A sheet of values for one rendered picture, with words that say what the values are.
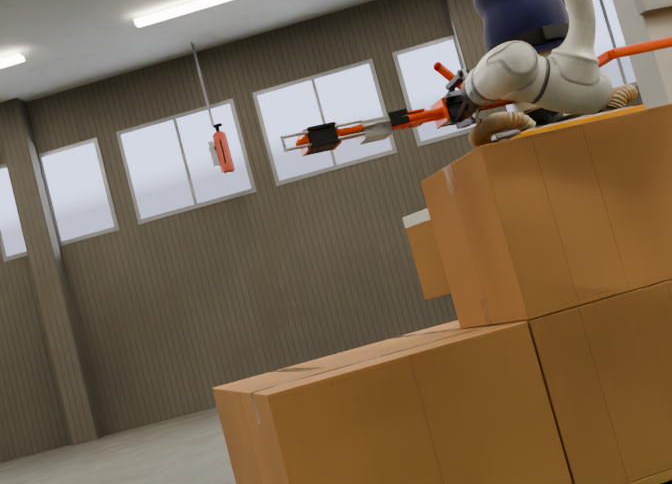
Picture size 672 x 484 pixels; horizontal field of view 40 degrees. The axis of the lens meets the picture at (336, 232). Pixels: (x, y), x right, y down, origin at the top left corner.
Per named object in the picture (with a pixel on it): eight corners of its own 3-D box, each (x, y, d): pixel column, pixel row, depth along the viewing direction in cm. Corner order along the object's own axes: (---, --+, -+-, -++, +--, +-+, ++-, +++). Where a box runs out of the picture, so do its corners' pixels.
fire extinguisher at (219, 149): (236, 172, 1025) (224, 123, 1030) (233, 170, 1009) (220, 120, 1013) (217, 177, 1027) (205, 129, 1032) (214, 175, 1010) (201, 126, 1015)
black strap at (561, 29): (552, 62, 249) (548, 47, 249) (595, 31, 227) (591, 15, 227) (476, 77, 243) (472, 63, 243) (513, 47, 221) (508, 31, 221)
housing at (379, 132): (385, 139, 226) (380, 122, 227) (393, 132, 220) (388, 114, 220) (358, 145, 224) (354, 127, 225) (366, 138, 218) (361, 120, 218)
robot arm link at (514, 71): (466, 97, 200) (522, 111, 203) (495, 76, 185) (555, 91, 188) (473, 50, 202) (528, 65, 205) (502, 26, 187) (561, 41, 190)
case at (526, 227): (654, 275, 258) (613, 137, 261) (751, 257, 219) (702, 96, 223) (460, 329, 241) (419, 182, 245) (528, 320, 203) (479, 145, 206)
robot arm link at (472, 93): (478, 103, 201) (468, 111, 206) (516, 96, 203) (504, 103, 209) (467, 63, 201) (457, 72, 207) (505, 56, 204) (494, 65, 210)
